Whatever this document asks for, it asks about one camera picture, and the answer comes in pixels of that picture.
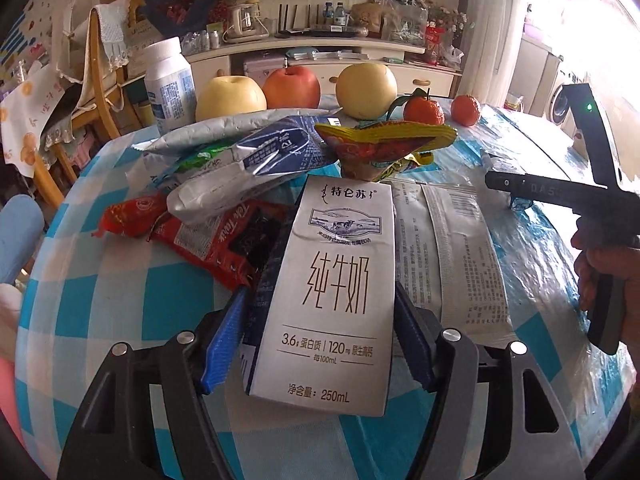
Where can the dark blue flower bouquet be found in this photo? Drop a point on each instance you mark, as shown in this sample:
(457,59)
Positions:
(175,7)

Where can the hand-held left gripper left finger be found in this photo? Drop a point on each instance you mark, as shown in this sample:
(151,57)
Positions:
(225,345)

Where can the round yellow apple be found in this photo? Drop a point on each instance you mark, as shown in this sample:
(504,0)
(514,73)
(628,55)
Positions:
(366,90)

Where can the black router with antennas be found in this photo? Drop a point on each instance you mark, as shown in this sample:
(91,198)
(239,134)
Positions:
(300,30)

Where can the cream electric kettle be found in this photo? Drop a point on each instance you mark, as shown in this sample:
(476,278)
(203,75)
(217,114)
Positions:
(242,22)

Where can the person's right hand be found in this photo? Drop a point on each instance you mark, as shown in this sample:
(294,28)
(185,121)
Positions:
(627,270)

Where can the dried flower bunch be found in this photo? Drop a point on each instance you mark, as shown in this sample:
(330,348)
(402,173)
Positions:
(450,20)

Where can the green wrapper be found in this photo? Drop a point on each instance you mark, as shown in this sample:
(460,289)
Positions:
(202,157)

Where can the large red wrapper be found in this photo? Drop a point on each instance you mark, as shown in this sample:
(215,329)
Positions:
(220,245)

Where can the small tangerine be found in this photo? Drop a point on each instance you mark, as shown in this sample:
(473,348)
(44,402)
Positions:
(466,110)

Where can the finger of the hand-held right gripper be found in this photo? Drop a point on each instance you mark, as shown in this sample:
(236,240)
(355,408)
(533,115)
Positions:
(545,187)

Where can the brown bag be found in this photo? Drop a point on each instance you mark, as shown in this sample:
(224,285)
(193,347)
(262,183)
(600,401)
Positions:
(367,15)

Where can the white milk carton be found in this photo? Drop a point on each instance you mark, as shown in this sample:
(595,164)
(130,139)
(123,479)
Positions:
(330,285)

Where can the wooden chair with cream cover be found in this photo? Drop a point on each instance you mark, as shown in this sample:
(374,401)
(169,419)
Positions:
(97,75)

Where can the cluster of small bottles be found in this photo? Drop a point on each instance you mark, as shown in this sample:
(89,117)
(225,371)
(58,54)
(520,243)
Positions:
(202,42)

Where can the tangerine with leaf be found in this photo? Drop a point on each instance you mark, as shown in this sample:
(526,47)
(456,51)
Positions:
(424,111)

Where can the water bottle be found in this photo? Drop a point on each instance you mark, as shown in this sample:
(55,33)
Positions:
(328,14)
(341,15)

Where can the blue snack packet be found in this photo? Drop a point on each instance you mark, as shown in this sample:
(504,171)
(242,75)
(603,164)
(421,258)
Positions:
(285,155)

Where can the cream television cabinet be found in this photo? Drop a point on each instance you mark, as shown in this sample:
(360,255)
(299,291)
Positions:
(350,52)

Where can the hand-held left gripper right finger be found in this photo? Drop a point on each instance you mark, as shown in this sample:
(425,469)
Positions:
(412,340)

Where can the white curtain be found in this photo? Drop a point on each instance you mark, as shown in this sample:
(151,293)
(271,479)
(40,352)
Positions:
(492,30)

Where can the yellow red snack bag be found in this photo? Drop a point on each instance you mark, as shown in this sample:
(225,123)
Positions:
(380,147)

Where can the blue checkered tablecloth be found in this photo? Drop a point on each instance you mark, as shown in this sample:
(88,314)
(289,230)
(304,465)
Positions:
(125,300)

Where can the light blue stool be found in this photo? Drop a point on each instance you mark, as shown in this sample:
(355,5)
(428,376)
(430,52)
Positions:
(17,235)

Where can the crumpled silver foil bag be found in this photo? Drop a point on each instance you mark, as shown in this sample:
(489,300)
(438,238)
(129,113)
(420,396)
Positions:
(210,132)

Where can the clear plastic bag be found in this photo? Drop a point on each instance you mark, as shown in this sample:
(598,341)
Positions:
(405,22)

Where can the large yellow apple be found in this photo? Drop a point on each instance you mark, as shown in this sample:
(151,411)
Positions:
(230,97)

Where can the orange print white cloth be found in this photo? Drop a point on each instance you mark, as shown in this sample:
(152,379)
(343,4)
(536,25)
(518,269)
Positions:
(27,120)

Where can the red packet on cabinet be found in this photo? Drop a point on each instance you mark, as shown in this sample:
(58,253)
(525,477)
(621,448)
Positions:
(434,45)

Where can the red apple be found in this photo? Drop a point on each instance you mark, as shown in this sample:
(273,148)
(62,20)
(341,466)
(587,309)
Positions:
(292,87)

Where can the colourful wall poster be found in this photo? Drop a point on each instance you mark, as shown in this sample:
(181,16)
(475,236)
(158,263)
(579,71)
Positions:
(17,45)

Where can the white plastic bottle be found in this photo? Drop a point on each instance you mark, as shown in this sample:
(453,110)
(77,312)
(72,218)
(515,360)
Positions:
(170,85)

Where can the white washing machine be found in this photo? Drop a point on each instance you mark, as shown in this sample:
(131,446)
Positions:
(562,107)

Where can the flat silver printed wrapper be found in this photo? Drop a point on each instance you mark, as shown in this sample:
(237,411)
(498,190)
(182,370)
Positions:
(460,260)

